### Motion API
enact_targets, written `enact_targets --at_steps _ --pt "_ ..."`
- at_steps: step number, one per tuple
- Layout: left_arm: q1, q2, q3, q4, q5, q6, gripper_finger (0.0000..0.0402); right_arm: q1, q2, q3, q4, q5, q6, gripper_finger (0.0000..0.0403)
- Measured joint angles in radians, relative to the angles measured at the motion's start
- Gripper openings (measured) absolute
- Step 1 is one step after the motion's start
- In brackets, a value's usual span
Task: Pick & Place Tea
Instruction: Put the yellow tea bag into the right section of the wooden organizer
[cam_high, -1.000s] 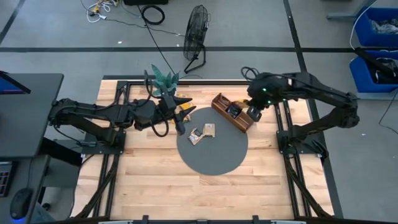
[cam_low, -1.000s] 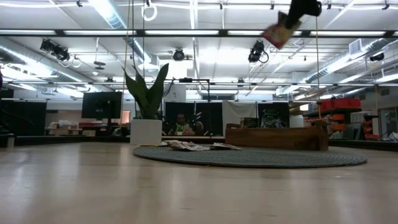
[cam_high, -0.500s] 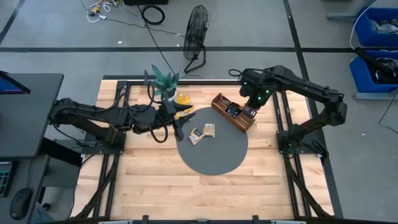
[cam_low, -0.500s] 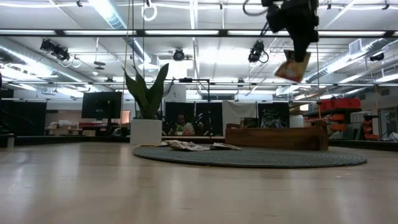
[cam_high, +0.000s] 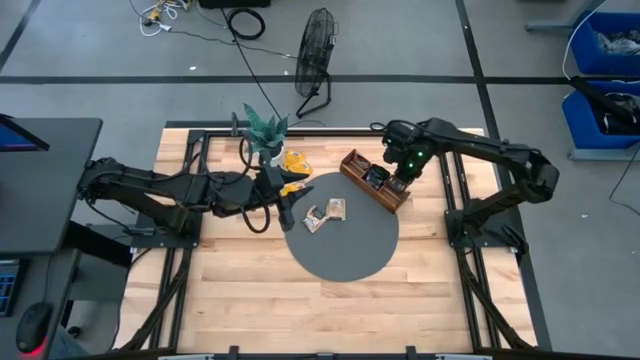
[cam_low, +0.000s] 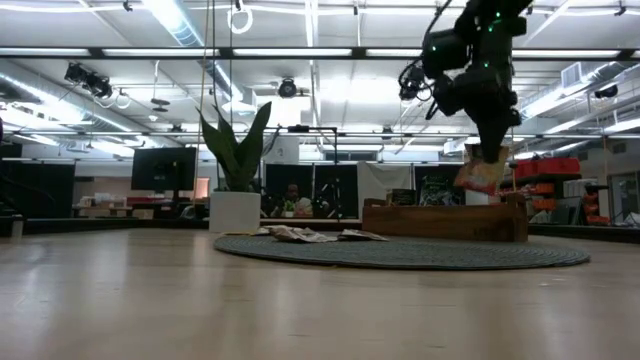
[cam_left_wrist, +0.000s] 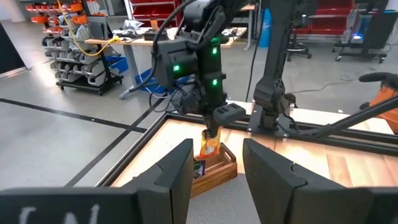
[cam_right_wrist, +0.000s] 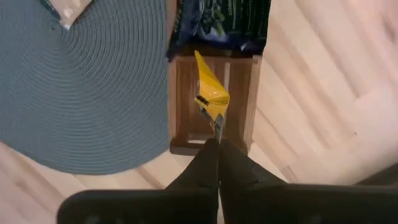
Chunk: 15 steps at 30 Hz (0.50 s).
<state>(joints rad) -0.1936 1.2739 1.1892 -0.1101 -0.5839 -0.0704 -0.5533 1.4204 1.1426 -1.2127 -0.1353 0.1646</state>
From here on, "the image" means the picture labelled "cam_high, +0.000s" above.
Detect black clamp mount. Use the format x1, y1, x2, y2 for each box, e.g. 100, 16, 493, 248
499, 223, 531, 264

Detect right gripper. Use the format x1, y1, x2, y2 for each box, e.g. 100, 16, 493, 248
382, 119, 431, 195

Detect black floor fan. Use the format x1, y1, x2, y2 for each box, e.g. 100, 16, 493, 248
293, 6, 339, 120

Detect black desk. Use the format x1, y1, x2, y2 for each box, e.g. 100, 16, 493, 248
0, 117, 134, 360

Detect tan tea packet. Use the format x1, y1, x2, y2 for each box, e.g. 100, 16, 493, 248
325, 197, 348, 222

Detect blue plastic bin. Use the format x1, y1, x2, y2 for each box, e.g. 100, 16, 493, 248
569, 10, 640, 76
561, 79, 640, 151

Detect black coiled cable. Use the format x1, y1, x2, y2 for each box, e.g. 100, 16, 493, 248
219, 5, 286, 121

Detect grey round mat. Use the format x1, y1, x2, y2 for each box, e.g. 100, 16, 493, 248
283, 172, 400, 283

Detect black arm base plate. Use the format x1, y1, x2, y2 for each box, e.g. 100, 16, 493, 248
443, 208, 522, 250
130, 209, 204, 250

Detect laptop blue screen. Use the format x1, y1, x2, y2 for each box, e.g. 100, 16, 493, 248
0, 112, 51, 153

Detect black metal bar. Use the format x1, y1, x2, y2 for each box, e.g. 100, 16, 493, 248
569, 74, 640, 132

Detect blue storage bins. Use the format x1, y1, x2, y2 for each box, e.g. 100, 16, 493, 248
524, 0, 640, 162

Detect black white cable bundle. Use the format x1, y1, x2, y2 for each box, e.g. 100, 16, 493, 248
599, 92, 640, 136

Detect dark brown tea packet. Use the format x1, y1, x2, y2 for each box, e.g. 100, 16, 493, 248
349, 153, 372, 174

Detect white cable yellow plug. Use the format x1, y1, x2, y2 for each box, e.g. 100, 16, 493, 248
137, 0, 182, 38

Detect wooden three-compartment tray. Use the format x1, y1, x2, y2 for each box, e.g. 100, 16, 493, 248
339, 148, 412, 215

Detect black computer mouse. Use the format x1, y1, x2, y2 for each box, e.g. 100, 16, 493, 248
14, 301, 54, 355

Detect black box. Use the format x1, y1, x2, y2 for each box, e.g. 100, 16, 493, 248
198, 0, 272, 10

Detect clear plastic bags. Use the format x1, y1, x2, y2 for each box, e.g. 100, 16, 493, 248
596, 28, 640, 56

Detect black keyboard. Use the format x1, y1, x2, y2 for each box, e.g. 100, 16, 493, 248
0, 258, 22, 318

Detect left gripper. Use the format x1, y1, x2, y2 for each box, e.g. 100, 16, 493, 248
252, 163, 315, 233

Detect white plant pot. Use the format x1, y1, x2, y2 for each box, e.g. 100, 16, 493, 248
259, 143, 287, 166

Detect green artificial plant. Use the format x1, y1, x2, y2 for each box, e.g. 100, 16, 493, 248
242, 103, 290, 154

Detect dark green tea packet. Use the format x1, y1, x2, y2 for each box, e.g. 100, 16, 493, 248
363, 164, 392, 192

